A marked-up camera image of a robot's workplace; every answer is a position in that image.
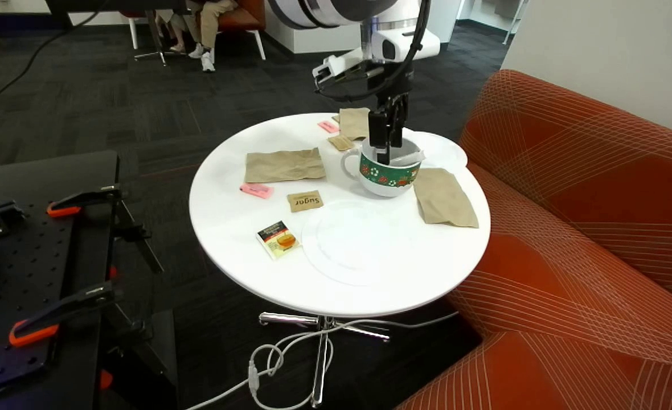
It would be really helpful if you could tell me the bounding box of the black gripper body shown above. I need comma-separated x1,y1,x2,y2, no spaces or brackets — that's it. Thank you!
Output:
368,91,412,146

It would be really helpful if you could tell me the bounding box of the white mug with green band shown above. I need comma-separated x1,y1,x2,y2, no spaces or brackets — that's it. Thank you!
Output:
339,138,426,200

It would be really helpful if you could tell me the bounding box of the brown paper napkin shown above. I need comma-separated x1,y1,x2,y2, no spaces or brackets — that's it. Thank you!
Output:
243,146,327,187
412,167,480,230
336,105,374,141

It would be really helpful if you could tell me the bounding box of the brown sugar packet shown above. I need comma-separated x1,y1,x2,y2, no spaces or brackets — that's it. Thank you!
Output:
285,189,325,213
325,132,358,155

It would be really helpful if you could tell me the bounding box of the large white plate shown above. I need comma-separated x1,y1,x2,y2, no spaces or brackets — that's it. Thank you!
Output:
301,200,400,288

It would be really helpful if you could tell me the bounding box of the tea bag packet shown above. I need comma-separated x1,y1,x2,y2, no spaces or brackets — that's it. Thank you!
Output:
254,219,301,259

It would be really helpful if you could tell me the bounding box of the white chair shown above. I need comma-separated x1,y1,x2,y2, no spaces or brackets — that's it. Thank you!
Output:
124,6,269,65

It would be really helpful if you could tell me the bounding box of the seated person in beige trousers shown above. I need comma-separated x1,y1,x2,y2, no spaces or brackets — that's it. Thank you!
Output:
155,0,238,74

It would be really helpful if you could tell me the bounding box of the orange striped sofa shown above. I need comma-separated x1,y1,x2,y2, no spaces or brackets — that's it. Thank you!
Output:
399,67,672,410

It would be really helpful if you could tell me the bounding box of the chrome table base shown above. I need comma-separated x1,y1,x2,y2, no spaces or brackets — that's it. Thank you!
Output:
257,307,392,408

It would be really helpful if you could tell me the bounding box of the black perforated workbench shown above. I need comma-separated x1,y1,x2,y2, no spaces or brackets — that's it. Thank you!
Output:
0,148,121,410

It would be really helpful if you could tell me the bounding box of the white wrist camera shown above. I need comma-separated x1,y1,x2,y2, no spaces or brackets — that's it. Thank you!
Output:
309,47,366,83

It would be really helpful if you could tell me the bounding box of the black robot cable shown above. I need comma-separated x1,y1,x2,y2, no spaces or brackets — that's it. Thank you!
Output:
313,0,435,105

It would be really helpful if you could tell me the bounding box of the white floor cable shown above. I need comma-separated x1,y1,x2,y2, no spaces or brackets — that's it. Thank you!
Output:
185,307,461,410

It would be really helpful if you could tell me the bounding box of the orange handled black clamp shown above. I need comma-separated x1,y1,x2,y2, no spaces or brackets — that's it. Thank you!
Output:
6,279,155,351
46,181,166,275

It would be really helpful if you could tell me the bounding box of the black floor cable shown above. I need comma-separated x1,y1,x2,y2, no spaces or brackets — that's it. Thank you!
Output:
0,6,103,110

